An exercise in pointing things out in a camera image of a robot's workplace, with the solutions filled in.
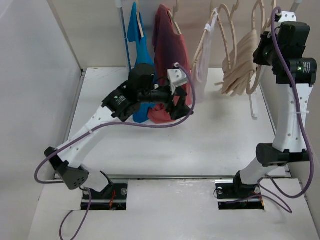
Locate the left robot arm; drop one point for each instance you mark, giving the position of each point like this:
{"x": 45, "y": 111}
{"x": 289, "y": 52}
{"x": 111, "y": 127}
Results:
{"x": 67, "y": 159}

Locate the beige hanger under white garment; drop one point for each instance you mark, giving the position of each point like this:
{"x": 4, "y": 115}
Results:
{"x": 207, "y": 29}

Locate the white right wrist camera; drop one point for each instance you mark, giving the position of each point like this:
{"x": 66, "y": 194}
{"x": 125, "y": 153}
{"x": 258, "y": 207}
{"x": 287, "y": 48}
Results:
{"x": 285, "y": 16}

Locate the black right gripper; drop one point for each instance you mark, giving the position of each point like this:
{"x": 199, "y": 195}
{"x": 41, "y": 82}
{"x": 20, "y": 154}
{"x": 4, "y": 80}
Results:
{"x": 259, "y": 56}

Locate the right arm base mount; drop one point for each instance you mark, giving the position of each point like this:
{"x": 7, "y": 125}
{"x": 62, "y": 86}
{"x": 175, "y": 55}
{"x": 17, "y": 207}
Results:
{"x": 232, "y": 197}

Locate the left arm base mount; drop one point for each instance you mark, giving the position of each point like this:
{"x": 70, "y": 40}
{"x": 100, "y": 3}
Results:
{"x": 114, "y": 201}

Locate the beige hanger under blue shirt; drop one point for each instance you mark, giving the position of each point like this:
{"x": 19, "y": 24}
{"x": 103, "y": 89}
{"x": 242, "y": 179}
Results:
{"x": 139, "y": 22}

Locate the white clothes rack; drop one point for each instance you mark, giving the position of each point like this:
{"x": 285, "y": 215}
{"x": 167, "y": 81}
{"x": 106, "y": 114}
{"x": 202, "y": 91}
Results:
{"x": 252, "y": 98}

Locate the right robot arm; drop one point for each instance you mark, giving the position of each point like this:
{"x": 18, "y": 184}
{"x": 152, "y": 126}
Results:
{"x": 295, "y": 79}

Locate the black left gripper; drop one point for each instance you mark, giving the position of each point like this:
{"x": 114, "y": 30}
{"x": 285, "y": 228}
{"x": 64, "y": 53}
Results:
{"x": 180, "y": 108}

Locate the red t-shirt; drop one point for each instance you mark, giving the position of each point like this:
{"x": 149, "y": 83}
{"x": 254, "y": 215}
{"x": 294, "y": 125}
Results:
{"x": 169, "y": 48}

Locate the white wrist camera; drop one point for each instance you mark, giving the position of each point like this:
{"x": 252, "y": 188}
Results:
{"x": 285, "y": 16}
{"x": 176, "y": 77}

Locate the beige hanger under red shirt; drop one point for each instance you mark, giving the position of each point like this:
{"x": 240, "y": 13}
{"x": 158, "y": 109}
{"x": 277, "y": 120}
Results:
{"x": 172, "y": 15}

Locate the beige trousers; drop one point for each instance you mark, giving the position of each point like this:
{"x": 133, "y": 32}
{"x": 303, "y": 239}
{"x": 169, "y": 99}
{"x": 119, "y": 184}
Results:
{"x": 237, "y": 81}

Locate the blue t-shirt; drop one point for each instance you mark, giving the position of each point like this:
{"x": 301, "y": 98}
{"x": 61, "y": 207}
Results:
{"x": 142, "y": 57}

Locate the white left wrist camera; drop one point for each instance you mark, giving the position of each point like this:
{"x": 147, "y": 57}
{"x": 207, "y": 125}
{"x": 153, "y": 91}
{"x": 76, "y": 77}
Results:
{"x": 176, "y": 77}

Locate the white garment on hanger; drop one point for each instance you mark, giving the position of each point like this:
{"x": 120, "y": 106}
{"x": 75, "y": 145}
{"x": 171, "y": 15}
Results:
{"x": 200, "y": 73}

